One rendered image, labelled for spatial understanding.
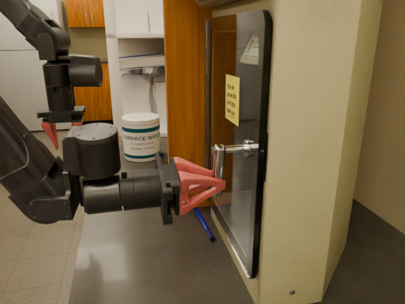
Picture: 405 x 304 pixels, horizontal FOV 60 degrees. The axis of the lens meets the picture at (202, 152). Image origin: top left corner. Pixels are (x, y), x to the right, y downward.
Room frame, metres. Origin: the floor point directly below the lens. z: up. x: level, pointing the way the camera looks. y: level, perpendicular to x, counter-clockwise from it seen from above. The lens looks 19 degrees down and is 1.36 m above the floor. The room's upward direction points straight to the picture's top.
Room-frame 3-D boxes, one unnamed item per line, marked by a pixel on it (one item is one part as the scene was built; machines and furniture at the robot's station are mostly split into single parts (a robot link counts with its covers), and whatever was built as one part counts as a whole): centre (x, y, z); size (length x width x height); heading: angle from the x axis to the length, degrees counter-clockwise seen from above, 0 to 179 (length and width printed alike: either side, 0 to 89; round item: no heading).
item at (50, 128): (0.82, 0.34, 1.14); 0.07 x 0.07 x 0.09; 13
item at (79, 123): (0.83, 0.33, 1.14); 0.07 x 0.07 x 0.09; 13
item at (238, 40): (0.60, -0.05, 1.19); 0.30 x 0.01 x 0.40; 12
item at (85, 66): (0.83, 0.30, 1.30); 0.11 x 0.09 x 0.12; 89
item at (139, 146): (1.19, 0.22, 1.02); 0.13 x 0.13 x 0.15
